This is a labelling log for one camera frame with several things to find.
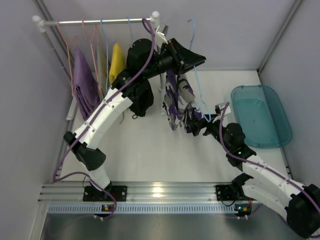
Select purple camouflage trousers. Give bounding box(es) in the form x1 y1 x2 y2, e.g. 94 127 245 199
162 70 202 134

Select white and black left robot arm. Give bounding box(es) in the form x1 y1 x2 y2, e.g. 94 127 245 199
63 38 206 193

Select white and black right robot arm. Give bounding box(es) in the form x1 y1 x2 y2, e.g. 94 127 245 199
188 119 320 239

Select black trousers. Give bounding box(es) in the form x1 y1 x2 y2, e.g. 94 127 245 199
127 41 154 117

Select yellow trousers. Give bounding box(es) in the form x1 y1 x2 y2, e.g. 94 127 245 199
108 43 126 85

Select grey trousers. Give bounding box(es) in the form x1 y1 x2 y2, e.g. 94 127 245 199
96 46 111 100

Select teal plastic bin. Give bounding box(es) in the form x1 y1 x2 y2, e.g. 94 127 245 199
231 85 293 149

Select white and metal clothes rack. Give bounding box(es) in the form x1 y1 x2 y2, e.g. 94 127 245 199
32 11 168 121

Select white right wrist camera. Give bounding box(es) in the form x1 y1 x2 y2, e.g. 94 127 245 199
212 102 231 123

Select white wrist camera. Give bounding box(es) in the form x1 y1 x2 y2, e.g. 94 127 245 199
155 23 168 47
212 102 231 123

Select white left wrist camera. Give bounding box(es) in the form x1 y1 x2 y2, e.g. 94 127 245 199
155 23 168 47

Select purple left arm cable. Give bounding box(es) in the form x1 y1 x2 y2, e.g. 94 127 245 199
52 17 156 221

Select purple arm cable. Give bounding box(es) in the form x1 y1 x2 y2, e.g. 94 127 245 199
218 101 320 240
52 17 156 221

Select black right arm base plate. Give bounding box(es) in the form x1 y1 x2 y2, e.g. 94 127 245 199
215 184 249 202

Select pink wire hanger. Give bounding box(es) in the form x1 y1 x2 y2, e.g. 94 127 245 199
81 18 103 93
56 19 79 96

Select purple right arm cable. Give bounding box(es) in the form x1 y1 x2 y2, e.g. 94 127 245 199
218 101 320 240

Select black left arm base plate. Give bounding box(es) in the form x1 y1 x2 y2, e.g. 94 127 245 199
82 185 127 202

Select aluminium mounting rail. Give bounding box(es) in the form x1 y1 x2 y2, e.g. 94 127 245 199
37 182 262 218

